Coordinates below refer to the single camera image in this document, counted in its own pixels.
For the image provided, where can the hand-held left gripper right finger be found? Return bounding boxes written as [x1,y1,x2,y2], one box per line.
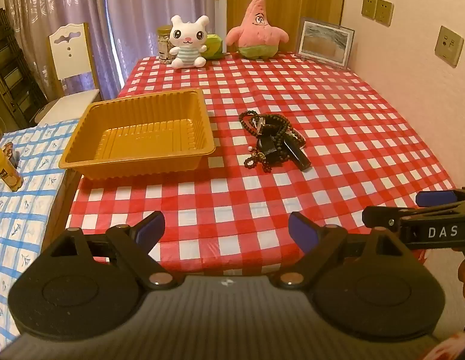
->
[278,212,406,289]

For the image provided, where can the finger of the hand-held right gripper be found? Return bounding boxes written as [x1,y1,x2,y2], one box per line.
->
[362,205,404,230]
[415,187,465,209]

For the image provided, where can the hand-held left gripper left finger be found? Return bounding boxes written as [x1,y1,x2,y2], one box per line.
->
[54,211,181,290]

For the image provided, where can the black rectangular fob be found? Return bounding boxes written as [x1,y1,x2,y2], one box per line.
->
[284,134,312,172]

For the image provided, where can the small dark bead bracelet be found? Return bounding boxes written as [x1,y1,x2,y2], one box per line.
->
[244,153,274,174]

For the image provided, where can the yellow plastic tray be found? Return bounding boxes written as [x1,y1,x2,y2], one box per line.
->
[59,87,217,181]

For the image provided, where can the dark wooden bead necklace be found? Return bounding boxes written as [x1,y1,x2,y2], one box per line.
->
[255,114,307,169]

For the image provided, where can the red white printed cloth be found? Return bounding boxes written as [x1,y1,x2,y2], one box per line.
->
[438,329,465,360]

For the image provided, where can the blue patterned tablecloth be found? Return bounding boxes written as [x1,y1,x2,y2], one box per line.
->
[0,118,82,346]

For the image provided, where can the red checkered tablecloth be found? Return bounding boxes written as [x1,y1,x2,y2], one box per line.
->
[65,52,457,275]

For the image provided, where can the yellow bottle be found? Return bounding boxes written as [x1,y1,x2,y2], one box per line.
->
[0,145,24,192]

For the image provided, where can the printed paper box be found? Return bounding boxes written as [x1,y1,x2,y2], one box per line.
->
[3,142,20,168]

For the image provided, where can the framed picture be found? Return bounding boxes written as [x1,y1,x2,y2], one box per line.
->
[295,17,356,69]

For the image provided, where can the white wooden chair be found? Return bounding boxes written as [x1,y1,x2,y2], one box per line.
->
[34,22,102,125]

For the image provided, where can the jar with gold lid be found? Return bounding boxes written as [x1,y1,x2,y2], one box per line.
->
[157,25,174,65]

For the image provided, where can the white bunny plush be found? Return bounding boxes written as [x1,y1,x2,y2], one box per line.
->
[169,15,211,69]

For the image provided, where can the green box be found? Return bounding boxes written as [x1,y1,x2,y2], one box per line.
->
[202,34,228,60]

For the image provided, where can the dark folding rack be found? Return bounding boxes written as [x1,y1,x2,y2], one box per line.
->
[0,0,48,128]

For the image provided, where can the pink starfish plush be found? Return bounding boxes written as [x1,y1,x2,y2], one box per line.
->
[226,0,289,60]

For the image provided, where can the purple curtain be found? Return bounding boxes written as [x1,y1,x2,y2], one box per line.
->
[3,0,228,100]

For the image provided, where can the large beige wall socket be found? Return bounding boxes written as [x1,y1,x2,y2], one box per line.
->
[434,25,465,68]

